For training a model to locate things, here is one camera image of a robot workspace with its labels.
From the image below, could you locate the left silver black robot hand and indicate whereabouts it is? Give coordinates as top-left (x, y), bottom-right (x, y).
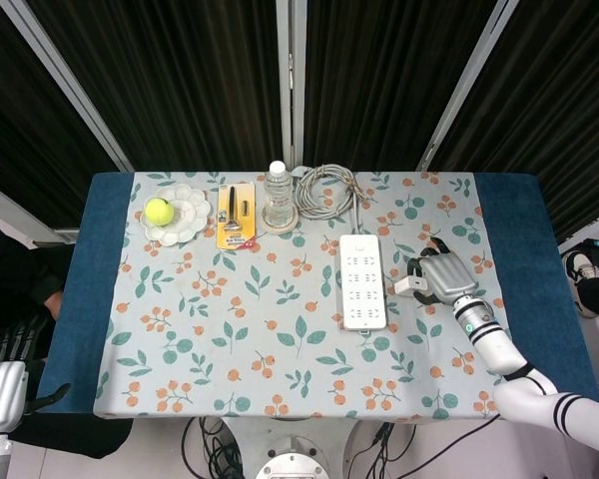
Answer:
top-left (0, 311), bottom-right (72, 433)

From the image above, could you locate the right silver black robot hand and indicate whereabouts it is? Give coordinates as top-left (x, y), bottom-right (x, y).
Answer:
top-left (406, 238), bottom-right (480, 306)

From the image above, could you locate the white cube charger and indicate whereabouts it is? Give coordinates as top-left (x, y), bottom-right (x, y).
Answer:
top-left (393, 276), bottom-right (430, 296)

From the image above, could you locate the white silver robot base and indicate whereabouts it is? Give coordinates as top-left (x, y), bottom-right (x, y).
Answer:
top-left (222, 416), bottom-right (363, 479)

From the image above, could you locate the white power strip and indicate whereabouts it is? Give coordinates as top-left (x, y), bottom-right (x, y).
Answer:
top-left (337, 234), bottom-right (388, 331)

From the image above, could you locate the person in dark clothing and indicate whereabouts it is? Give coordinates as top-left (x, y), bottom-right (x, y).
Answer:
top-left (0, 219), bottom-right (136, 460)

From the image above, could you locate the blue table cover cloth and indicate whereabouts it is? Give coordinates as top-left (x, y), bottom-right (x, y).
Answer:
top-left (33, 171), bottom-right (599, 415)

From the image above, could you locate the white black sneaker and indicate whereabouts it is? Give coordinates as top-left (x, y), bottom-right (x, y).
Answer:
top-left (562, 250), bottom-right (599, 283)

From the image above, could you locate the beige round coaster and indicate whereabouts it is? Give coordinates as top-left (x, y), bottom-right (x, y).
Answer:
top-left (261, 204), bottom-right (300, 236)

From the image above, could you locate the clear plastic water bottle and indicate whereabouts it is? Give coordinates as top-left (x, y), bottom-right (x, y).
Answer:
top-left (263, 160), bottom-right (297, 226)

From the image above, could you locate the floral patterned tablecloth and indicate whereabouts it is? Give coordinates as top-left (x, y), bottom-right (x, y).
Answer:
top-left (92, 171), bottom-right (530, 419)

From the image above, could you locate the razor in yellow package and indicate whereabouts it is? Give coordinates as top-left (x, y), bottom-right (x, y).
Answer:
top-left (216, 182), bottom-right (258, 250)

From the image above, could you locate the yellow tennis ball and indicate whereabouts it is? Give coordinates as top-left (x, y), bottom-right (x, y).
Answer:
top-left (145, 197), bottom-right (176, 227)

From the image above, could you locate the white flower-shaped palette dish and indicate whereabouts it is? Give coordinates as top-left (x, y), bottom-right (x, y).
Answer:
top-left (140, 183), bottom-right (213, 246)

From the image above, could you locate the black pleated curtain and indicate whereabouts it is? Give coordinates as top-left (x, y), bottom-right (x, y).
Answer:
top-left (0, 0), bottom-right (599, 245)

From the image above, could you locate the white metal frame beam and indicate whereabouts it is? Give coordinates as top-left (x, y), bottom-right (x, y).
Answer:
top-left (0, 177), bottom-right (79, 245)
top-left (558, 204), bottom-right (599, 253)

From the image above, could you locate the grey coiled power cable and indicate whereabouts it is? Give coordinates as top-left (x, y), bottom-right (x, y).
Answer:
top-left (293, 165), bottom-right (368, 239)

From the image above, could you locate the black cable bundle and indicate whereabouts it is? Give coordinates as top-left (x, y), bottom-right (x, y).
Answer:
top-left (181, 416), bottom-right (254, 479)
top-left (346, 422), bottom-right (418, 479)

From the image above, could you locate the white metal frame post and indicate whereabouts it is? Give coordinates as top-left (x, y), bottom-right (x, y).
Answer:
top-left (275, 0), bottom-right (306, 174)
top-left (0, 0), bottom-right (134, 174)
top-left (416, 0), bottom-right (520, 174)

